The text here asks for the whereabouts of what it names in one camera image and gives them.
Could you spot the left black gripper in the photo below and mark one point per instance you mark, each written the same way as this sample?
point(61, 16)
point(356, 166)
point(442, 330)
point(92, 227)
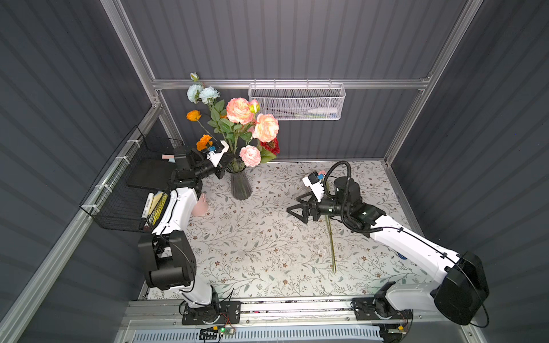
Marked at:
point(210, 167)

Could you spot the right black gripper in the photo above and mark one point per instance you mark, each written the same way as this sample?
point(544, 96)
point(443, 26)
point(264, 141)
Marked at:
point(311, 208)

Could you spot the small pink carnation stem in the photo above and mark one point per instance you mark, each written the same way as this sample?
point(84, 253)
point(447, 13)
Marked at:
point(331, 241)

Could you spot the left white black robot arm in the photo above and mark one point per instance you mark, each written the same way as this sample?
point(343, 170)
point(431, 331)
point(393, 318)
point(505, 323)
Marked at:
point(167, 258)

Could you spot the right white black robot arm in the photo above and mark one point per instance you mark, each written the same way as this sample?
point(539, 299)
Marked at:
point(458, 287)

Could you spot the dark glass vase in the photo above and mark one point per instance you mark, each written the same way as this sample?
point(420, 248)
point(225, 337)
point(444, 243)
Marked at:
point(241, 189)

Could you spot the pink peony flower stem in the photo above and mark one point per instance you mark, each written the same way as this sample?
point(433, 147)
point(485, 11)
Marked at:
point(253, 156)

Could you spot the pink pen cup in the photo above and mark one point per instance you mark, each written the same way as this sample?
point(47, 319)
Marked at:
point(201, 207)

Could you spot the red zinnia flower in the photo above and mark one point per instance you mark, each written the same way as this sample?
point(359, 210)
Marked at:
point(272, 146)

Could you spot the orange flower stem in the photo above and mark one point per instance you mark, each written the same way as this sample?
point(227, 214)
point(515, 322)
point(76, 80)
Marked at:
point(207, 140)

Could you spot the yellow highlighter pack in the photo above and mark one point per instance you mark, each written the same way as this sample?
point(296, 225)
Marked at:
point(156, 212)

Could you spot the light blue flower stem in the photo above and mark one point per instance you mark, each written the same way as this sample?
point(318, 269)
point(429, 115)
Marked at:
point(209, 96)

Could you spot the white tube in basket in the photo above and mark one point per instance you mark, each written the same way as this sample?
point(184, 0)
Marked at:
point(324, 111)

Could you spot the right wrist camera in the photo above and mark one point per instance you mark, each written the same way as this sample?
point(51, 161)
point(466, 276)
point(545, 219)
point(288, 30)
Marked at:
point(315, 181)

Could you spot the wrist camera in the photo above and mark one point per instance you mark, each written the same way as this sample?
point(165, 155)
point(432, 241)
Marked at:
point(315, 181)
point(215, 155)

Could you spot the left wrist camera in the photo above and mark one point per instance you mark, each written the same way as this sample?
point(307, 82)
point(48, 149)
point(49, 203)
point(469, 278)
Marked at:
point(215, 155)

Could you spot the white wire wall basket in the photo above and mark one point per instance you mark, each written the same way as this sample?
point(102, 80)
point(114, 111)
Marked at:
point(289, 101)

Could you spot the black wire wall basket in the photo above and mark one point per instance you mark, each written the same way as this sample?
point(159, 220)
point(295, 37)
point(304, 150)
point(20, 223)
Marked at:
point(136, 169)

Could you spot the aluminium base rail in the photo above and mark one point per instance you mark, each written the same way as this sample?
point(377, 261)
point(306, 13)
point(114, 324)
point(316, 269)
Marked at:
point(293, 319)

